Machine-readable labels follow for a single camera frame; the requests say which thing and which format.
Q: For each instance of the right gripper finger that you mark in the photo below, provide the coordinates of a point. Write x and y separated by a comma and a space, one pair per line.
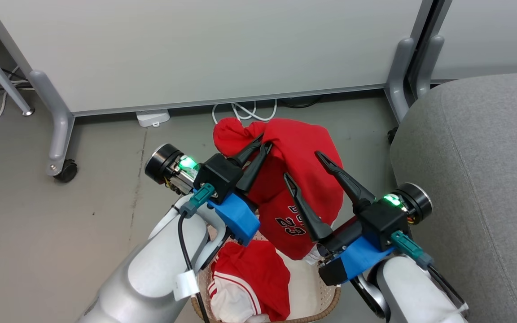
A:
310, 215
350, 184

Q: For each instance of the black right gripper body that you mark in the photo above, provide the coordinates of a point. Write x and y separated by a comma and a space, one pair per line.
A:
382, 220

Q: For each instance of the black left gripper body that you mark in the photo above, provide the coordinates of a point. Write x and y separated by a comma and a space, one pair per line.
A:
220, 175

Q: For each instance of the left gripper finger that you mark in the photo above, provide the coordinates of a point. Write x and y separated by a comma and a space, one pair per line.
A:
245, 152
254, 172

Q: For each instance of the red hooded jersey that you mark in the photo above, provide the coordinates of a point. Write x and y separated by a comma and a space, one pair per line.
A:
303, 148

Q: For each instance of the red and white striped garment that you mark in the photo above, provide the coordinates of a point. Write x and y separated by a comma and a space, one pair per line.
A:
254, 269

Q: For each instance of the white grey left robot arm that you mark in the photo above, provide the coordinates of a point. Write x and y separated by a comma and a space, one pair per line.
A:
151, 273

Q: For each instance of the cream perforated laundry basket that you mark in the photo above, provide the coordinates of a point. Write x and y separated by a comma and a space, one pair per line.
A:
329, 296

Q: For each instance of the black caster wheel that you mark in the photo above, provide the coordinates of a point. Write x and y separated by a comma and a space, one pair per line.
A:
392, 135
67, 171

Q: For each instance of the white power adapter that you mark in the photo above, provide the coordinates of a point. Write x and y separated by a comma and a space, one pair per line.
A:
152, 117

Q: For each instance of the grey fabric sofa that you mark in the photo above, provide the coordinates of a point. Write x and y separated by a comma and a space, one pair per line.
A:
487, 188

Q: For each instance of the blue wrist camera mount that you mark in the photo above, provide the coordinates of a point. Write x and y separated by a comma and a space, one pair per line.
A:
357, 260
236, 217

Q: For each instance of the white partition panel grey frame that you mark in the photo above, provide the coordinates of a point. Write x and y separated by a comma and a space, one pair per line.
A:
487, 36
195, 45

